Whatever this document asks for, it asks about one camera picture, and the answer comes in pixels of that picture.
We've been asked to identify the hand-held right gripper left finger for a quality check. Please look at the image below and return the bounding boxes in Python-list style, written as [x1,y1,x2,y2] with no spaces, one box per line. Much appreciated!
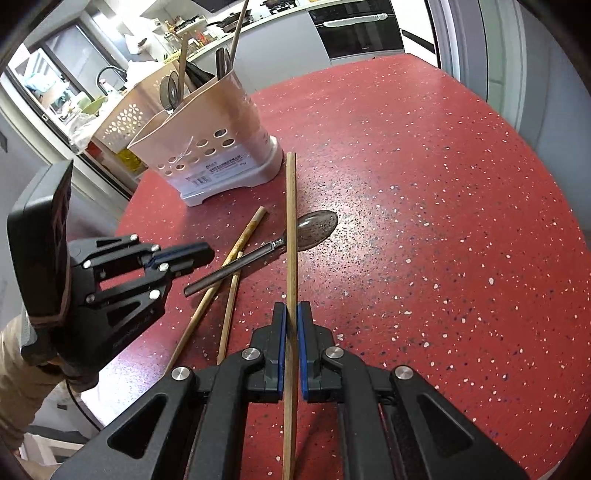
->
[51,301,289,480]

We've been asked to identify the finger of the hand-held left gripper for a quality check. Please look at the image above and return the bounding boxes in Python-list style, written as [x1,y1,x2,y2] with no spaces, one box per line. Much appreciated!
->
[68,234,216,285]
[60,261,186,387]

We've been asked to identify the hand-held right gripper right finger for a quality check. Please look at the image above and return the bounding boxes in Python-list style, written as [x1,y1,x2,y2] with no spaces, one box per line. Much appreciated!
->
[297,301,530,480]

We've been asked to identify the speckled pattern wooden chopstick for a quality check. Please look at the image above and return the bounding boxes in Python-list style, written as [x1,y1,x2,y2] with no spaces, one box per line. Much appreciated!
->
[164,206,269,374]

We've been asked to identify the plain wooden chopstick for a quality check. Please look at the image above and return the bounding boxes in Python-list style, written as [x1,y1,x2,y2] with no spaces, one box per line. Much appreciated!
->
[229,0,250,68]
[217,251,244,365]
[285,151,298,480]

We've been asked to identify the beige utensil holder white base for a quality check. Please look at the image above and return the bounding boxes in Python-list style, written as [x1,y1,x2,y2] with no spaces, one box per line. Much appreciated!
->
[127,69,283,207]

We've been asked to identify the person's left forearm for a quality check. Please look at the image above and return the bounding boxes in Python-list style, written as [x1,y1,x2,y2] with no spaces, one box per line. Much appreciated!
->
[0,318,65,450]

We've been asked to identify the yellow oil bottle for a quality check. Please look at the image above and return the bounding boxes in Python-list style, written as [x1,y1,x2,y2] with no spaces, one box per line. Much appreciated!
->
[116,147,145,175]

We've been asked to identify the black hanging garment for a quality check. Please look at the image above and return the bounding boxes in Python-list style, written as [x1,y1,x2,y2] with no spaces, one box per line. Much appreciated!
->
[185,59,218,95]

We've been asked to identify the curved kitchen faucet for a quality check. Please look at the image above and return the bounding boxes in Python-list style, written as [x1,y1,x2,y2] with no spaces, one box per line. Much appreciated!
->
[95,66,127,93]

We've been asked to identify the grey base cabinet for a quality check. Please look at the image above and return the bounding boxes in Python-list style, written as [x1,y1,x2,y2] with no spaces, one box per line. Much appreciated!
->
[228,9,331,93]

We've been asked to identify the black built-in oven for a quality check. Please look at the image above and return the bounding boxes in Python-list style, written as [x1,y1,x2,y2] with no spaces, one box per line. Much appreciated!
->
[307,0,407,60]

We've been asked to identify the white refrigerator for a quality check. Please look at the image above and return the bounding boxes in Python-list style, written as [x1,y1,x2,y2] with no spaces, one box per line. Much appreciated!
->
[399,0,446,70]

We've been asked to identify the black cable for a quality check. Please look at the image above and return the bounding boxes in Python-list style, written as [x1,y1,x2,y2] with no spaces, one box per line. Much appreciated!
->
[65,378,102,435]

